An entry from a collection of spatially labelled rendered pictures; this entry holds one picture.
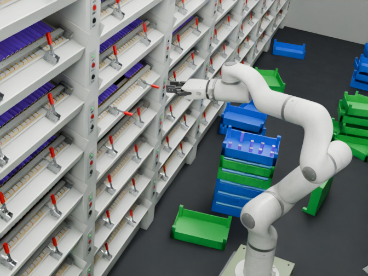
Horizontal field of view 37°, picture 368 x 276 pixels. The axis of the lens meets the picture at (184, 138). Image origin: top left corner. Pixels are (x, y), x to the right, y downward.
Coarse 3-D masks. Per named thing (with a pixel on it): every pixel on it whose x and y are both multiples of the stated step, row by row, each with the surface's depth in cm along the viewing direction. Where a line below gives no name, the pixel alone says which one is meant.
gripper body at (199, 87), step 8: (192, 80) 217; (200, 80) 216; (208, 80) 212; (184, 88) 212; (192, 88) 211; (200, 88) 211; (184, 96) 214; (192, 96) 212; (200, 96) 211; (208, 96) 213
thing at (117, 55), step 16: (144, 16) 243; (128, 32) 229; (144, 32) 237; (160, 32) 244; (112, 48) 214; (128, 48) 222; (144, 48) 228; (112, 64) 209; (128, 64) 215; (112, 80) 206
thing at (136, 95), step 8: (144, 64) 253; (152, 64) 253; (160, 64) 252; (152, 72) 253; (160, 72) 254; (152, 80) 248; (136, 88) 239; (128, 96) 232; (136, 96) 235; (120, 104) 226; (128, 104) 229; (120, 112) 223; (104, 120) 215; (112, 120) 217; (104, 128) 211
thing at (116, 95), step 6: (150, 66) 251; (144, 72) 246; (132, 78) 239; (144, 78) 245; (126, 84) 234; (132, 84) 238; (120, 90) 229; (114, 96) 224; (108, 102) 220; (102, 108) 216
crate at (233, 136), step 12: (228, 132) 316; (240, 132) 316; (240, 144) 314; (264, 144) 317; (276, 144) 313; (228, 156) 303; (240, 156) 301; (252, 156) 300; (264, 156) 298; (276, 156) 296
